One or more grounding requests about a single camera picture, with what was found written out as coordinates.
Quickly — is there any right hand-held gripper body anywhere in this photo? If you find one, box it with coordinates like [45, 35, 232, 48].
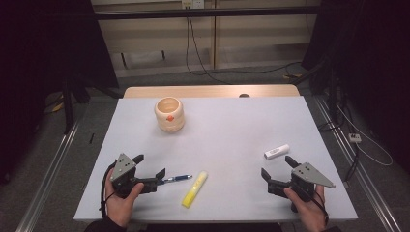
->
[266, 162, 337, 214]

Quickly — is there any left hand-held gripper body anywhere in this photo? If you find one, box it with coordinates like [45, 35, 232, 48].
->
[109, 153, 159, 198]

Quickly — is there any blue pen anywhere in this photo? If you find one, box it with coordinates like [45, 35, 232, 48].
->
[159, 174, 193, 186]

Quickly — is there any white glue stick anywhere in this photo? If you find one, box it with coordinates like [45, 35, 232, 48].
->
[263, 143, 290, 161]

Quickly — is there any yellow highlighter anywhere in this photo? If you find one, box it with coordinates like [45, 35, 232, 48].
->
[181, 170, 209, 209]

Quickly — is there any cream round pen holder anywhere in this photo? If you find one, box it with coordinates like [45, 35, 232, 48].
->
[154, 96, 186, 133]

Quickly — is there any person's right hand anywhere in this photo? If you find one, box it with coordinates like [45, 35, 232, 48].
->
[283, 185, 328, 232]

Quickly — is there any person's left hand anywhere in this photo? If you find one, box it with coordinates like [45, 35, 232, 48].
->
[105, 168, 145, 228]

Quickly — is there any black metal stand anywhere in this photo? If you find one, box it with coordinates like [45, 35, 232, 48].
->
[308, 59, 342, 125]
[61, 75, 92, 135]

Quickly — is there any wooden table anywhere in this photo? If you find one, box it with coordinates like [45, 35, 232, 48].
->
[123, 84, 301, 99]

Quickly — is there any black curtain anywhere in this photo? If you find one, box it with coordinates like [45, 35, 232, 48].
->
[0, 0, 120, 187]
[301, 0, 410, 167]

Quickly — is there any black horizontal bar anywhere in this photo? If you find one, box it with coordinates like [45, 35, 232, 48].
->
[94, 5, 321, 21]

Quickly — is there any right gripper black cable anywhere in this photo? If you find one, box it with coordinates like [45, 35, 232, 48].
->
[301, 186, 330, 226]

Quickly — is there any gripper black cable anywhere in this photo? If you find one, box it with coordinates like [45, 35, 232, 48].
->
[301, 186, 330, 226]
[99, 161, 118, 220]

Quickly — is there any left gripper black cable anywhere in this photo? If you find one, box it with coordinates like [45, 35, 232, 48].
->
[99, 161, 118, 220]

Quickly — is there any aluminium floor rail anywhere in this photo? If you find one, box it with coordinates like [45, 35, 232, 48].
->
[15, 120, 81, 232]
[313, 96, 403, 232]

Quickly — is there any white floor cable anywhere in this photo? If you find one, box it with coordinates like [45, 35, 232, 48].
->
[336, 104, 395, 167]

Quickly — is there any black hanging cable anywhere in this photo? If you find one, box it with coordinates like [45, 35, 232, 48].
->
[185, 15, 303, 85]

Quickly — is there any white wall socket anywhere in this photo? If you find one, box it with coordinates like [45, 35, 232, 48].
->
[181, 0, 206, 10]

